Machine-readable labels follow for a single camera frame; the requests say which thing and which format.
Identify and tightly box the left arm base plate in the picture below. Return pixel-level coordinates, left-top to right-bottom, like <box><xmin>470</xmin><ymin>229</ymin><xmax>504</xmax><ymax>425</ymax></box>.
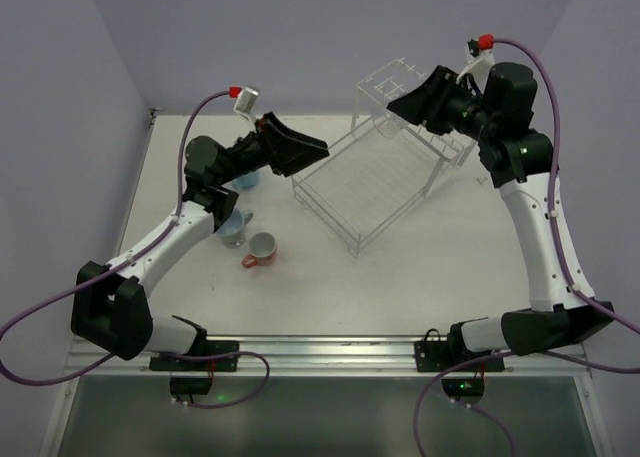
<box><xmin>144</xmin><ymin>315</ymin><xmax>240</xmax><ymax>372</ymax></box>

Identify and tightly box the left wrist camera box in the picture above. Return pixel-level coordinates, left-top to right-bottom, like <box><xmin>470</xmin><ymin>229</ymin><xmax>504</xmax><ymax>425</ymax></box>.
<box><xmin>229</xmin><ymin>86</ymin><xmax>260</xmax><ymax>128</ymax></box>

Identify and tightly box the pale grey footed cup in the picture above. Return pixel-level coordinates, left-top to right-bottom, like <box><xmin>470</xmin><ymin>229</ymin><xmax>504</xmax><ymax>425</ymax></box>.
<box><xmin>215</xmin><ymin>209</ymin><xmax>254</xmax><ymax>248</ymax></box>

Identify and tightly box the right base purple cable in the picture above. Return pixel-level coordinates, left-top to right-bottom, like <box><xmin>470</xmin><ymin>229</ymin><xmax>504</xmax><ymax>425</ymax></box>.
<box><xmin>416</xmin><ymin>351</ymin><xmax>518</xmax><ymax>457</ymax></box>

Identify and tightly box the clear glass cup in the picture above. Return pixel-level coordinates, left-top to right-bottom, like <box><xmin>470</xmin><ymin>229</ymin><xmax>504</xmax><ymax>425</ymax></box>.
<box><xmin>372</xmin><ymin>114</ymin><xmax>404</xmax><ymax>140</ymax></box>

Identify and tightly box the clear acrylic dish rack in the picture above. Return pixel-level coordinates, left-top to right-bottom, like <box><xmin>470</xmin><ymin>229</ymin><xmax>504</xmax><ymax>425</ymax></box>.
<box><xmin>292</xmin><ymin>59</ymin><xmax>475</xmax><ymax>257</ymax></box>

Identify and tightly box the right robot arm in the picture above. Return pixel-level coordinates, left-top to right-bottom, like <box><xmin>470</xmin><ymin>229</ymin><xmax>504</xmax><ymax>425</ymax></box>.
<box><xmin>387</xmin><ymin>62</ymin><xmax>613</xmax><ymax>362</ymax></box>

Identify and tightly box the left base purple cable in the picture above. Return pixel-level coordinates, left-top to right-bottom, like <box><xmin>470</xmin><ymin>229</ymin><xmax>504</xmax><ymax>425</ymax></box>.
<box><xmin>169</xmin><ymin>351</ymin><xmax>271</xmax><ymax>411</ymax></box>

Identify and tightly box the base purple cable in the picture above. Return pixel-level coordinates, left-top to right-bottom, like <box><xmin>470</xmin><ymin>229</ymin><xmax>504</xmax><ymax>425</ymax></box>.
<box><xmin>416</xmin><ymin>351</ymin><xmax>518</xmax><ymax>457</ymax></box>
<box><xmin>169</xmin><ymin>351</ymin><xmax>271</xmax><ymax>411</ymax></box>

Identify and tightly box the light blue mug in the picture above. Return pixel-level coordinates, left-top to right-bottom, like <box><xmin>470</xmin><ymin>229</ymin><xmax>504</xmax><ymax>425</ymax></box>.
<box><xmin>232</xmin><ymin>170</ymin><xmax>260</xmax><ymax>191</ymax></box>

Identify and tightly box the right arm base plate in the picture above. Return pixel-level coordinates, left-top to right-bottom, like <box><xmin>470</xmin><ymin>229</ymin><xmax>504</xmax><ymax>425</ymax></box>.
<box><xmin>413</xmin><ymin>322</ymin><xmax>491</xmax><ymax>373</ymax></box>

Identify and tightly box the coral orange mug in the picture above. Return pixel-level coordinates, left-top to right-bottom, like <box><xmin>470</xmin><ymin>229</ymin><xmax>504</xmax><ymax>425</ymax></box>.
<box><xmin>241</xmin><ymin>232</ymin><xmax>278</xmax><ymax>269</ymax></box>

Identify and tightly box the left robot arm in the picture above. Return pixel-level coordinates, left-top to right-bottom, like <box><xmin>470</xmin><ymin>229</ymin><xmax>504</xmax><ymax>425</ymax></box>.
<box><xmin>70</xmin><ymin>112</ymin><xmax>329</xmax><ymax>361</ymax></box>

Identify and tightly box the aluminium mounting rail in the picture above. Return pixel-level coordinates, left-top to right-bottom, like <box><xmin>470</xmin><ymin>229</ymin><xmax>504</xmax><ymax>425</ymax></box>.
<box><xmin>63</xmin><ymin>335</ymin><xmax>590</xmax><ymax>379</ymax></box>

